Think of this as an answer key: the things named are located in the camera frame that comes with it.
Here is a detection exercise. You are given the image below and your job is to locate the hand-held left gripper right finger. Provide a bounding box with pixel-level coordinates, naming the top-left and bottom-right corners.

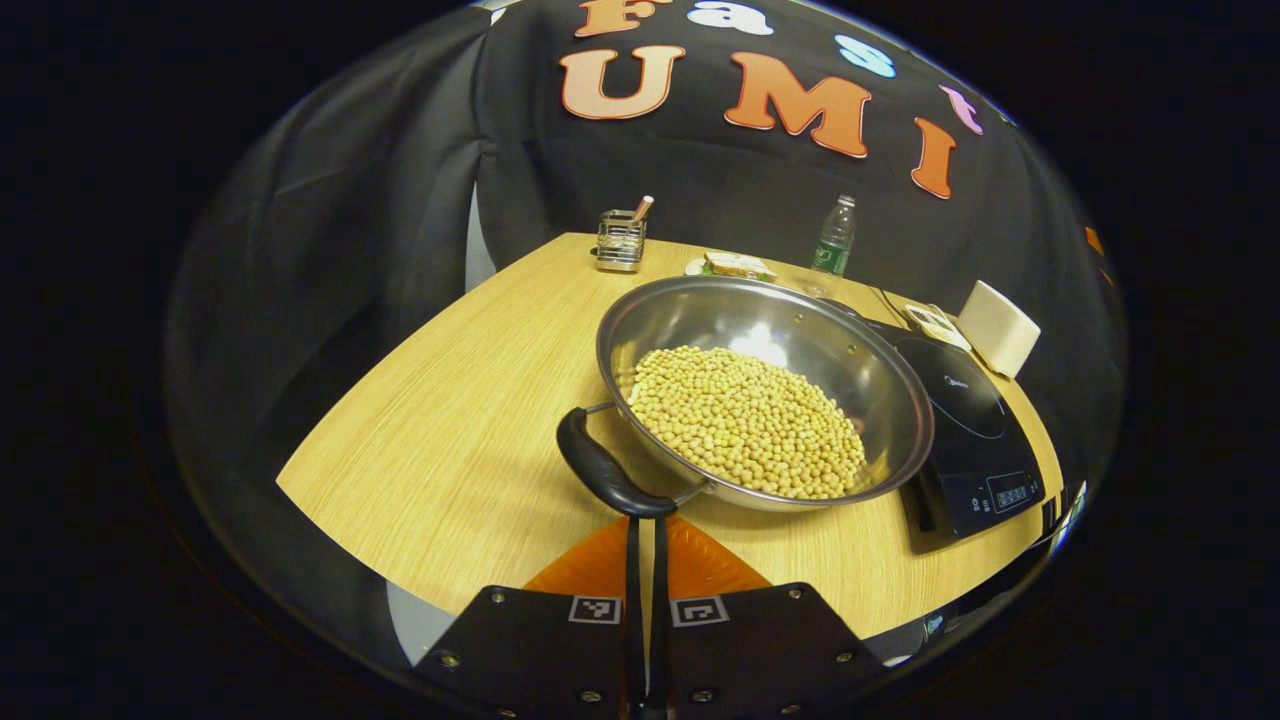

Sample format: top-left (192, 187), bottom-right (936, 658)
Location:
top-left (650, 515), bottom-right (886, 720)

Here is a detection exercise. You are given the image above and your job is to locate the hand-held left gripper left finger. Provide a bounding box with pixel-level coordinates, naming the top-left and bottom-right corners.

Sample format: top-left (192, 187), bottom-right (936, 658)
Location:
top-left (415, 515), bottom-right (641, 720)

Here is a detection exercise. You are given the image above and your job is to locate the steel pot with black handles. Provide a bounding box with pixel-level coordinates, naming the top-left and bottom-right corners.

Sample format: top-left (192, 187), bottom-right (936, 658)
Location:
top-left (556, 275), bottom-right (936, 519)

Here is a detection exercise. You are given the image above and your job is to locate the black induction cooktop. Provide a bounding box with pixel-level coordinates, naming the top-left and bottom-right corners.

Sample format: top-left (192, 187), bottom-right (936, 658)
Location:
top-left (820, 298), bottom-right (1047, 541)

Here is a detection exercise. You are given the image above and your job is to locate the pile of soybeans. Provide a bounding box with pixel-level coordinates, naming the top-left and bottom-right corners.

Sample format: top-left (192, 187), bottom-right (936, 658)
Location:
top-left (628, 345), bottom-right (868, 501)

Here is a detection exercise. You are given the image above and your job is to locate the sandwich with lettuce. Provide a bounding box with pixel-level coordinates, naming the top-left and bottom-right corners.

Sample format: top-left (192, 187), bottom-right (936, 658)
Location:
top-left (685, 252), bottom-right (778, 284)

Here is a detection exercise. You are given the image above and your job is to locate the white divided seasoning dish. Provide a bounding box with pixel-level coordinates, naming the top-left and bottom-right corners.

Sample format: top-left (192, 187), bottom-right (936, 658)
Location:
top-left (900, 303), bottom-right (971, 351)

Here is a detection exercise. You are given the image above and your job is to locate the clear plastic water bottle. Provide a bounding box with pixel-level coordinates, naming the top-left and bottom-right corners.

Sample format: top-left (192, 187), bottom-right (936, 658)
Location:
top-left (805, 194), bottom-right (858, 299)

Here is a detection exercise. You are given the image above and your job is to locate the white toaster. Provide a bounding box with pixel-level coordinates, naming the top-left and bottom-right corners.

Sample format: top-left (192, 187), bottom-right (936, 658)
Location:
top-left (957, 280), bottom-right (1042, 379)

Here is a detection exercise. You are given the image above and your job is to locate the black backdrop cloth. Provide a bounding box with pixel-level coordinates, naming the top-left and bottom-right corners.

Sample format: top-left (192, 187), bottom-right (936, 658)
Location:
top-left (165, 0), bottom-right (1131, 661)

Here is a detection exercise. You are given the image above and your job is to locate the wire mesh utensil holder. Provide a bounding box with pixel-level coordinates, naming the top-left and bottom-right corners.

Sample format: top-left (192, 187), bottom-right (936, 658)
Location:
top-left (595, 208), bottom-right (648, 273)

